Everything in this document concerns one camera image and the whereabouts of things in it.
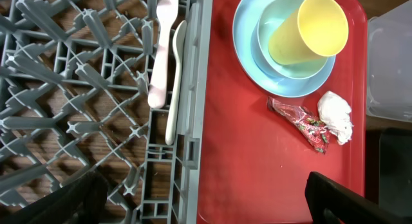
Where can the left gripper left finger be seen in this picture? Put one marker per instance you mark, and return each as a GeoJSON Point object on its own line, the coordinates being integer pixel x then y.
{"type": "Point", "coordinates": [82, 201]}

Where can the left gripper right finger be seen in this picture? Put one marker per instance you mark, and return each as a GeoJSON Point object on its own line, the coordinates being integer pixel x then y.
{"type": "Point", "coordinates": [330, 202]}

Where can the yellow plastic cup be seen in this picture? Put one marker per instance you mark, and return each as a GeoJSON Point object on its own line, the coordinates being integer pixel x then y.
{"type": "Point", "coordinates": [316, 29]}

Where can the white plastic spoon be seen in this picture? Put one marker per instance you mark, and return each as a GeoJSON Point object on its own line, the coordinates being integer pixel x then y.
{"type": "Point", "coordinates": [177, 44]}

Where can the white plastic fork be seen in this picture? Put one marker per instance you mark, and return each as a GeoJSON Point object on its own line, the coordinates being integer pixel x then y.
{"type": "Point", "coordinates": [167, 11]}

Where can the black waste tray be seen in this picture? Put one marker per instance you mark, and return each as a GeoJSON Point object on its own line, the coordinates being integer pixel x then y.
{"type": "Point", "coordinates": [388, 170]}

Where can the grey dishwasher rack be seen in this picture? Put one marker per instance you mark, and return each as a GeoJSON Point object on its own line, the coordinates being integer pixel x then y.
{"type": "Point", "coordinates": [74, 81]}

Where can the red candy wrapper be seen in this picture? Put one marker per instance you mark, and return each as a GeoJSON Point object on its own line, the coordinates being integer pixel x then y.
{"type": "Point", "coordinates": [310, 125]}

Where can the red plastic tray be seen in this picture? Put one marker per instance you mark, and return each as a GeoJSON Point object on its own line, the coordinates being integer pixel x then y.
{"type": "Point", "coordinates": [254, 163]}

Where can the crumpled white tissue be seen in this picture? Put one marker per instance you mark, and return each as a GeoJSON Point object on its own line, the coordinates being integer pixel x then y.
{"type": "Point", "coordinates": [334, 111]}

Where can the clear plastic bin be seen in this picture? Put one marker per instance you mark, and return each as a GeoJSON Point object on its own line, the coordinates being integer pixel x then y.
{"type": "Point", "coordinates": [389, 65]}

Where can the light blue bowl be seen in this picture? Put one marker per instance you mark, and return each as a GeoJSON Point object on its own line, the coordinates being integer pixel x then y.
{"type": "Point", "coordinates": [271, 18]}

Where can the light blue plate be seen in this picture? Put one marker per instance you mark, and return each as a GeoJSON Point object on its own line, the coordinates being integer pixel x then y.
{"type": "Point", "coordinates": [245, 19]}

